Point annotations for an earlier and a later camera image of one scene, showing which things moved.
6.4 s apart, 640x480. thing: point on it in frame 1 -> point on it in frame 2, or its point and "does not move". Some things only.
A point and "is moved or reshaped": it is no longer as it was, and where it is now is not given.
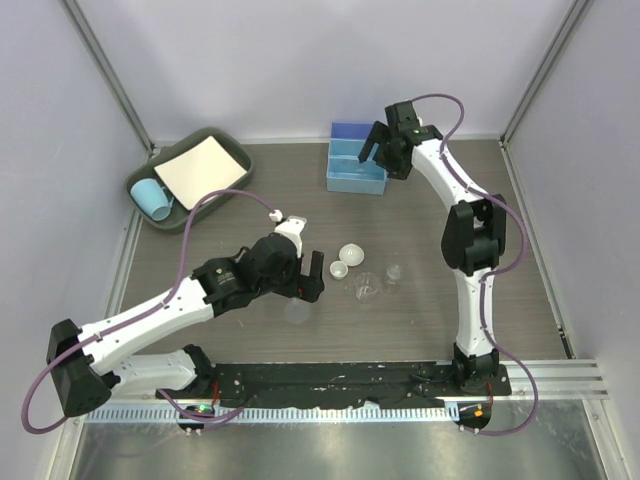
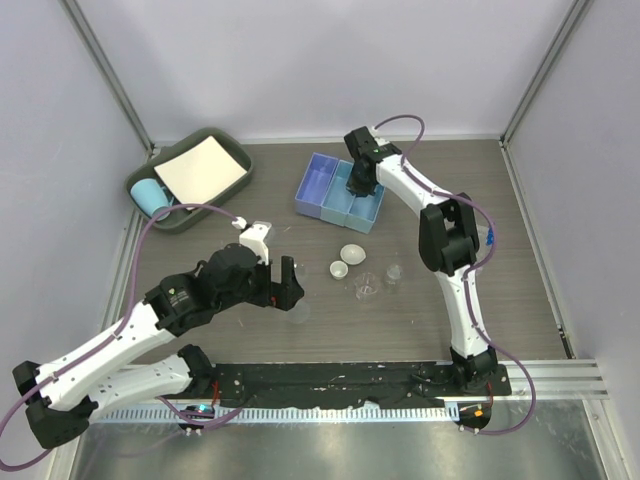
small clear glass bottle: (392, 281) does not move
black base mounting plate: (330, 384) does not move
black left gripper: (304, 287) -> (286, 292)
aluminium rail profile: (561, 379) does not move
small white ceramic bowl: (338, 270) does not move
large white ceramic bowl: (352, 254) does not move
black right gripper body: (393, 165) -> (361, 187)
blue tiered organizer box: (345, 173) is moved or reshaped
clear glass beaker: (366, 285) does not move
